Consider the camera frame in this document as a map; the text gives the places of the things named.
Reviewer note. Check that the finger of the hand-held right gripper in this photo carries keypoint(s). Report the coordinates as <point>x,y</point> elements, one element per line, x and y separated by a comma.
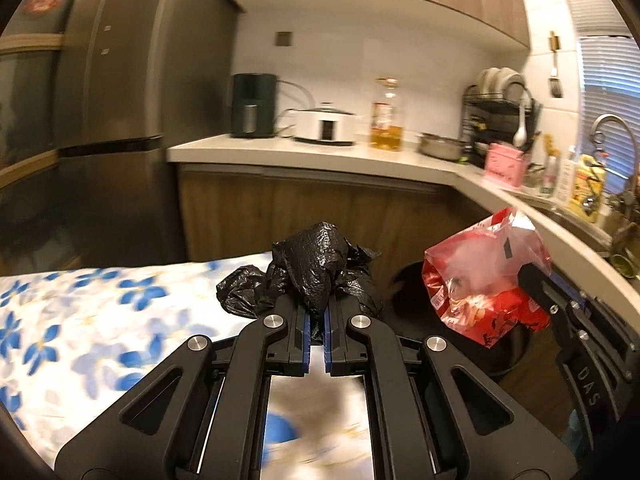
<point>545,290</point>

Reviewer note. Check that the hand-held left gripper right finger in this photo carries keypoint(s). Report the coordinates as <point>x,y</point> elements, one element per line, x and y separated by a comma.
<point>328,345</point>

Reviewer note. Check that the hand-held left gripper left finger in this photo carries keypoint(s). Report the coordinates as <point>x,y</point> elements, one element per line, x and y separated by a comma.
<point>305,345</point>

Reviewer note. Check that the red clear snack bag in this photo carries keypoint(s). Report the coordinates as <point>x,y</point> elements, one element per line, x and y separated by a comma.
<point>470,305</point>

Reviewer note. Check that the black trash bin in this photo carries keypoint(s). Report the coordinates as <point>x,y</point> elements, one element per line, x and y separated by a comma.
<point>507,357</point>

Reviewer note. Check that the large black plastic bag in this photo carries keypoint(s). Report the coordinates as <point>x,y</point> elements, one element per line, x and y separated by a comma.
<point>310,260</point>

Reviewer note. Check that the sink strainer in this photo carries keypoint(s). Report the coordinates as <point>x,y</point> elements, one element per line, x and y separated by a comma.
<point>622,265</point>

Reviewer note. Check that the yellow detergent bottle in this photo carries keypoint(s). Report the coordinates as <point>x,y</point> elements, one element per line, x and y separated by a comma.
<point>587,190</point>

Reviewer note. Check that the white plastic bottle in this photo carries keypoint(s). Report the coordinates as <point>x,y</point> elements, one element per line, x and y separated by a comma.
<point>567,175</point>

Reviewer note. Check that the pink utensil holder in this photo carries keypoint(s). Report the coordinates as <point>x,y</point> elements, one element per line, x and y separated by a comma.
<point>505,165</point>

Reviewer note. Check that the white ladle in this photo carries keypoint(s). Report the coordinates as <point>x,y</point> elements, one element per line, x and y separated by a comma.
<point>520,135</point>

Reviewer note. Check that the steel pot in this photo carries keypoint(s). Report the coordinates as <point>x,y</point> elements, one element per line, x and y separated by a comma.
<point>442,146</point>

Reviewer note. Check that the black dish rack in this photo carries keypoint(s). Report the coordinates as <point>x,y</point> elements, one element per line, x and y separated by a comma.
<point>480,120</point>

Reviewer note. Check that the steel kitchen faucet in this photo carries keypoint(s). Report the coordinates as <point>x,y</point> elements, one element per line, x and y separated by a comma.
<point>607,117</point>

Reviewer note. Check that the kitchen counter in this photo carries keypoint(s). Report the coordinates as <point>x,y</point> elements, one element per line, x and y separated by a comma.
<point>300,152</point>

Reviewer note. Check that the hanging metal spatula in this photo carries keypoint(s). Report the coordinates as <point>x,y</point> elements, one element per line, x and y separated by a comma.
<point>555,85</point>

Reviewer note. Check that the white plate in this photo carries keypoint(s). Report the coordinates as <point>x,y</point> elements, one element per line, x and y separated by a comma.
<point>513,86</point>
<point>488,82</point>

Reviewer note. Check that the window blinds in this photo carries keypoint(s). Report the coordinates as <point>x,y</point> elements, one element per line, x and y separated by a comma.
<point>607,85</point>

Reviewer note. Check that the white electric cooker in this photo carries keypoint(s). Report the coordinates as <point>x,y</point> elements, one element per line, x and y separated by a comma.
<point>325,127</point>

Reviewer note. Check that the cooking oil bottle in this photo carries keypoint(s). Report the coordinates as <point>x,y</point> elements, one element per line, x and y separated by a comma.
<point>386,135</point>

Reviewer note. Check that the black air fryer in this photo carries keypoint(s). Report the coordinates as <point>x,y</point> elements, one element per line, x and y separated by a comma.
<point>253,105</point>

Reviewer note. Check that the grey refrigerator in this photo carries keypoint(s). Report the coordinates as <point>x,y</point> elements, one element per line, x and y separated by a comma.
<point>125,85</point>

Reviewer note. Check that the wooden glass door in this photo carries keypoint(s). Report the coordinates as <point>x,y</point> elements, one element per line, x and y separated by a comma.
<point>20,100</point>

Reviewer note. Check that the dark wall socket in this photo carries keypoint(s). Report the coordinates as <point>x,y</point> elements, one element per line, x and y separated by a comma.
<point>284,38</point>

